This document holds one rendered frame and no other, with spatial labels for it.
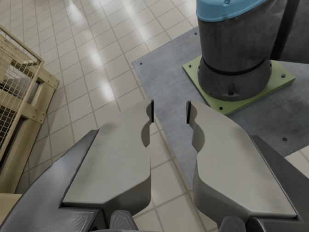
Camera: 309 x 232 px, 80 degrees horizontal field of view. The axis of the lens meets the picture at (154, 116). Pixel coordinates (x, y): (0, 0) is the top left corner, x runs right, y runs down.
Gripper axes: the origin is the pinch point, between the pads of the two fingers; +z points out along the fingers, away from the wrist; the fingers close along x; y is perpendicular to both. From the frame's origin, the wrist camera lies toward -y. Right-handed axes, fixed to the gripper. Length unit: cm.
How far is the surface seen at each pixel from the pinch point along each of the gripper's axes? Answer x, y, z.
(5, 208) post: -61, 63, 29
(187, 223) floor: 13, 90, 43
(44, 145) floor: -91, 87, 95
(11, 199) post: -60, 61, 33
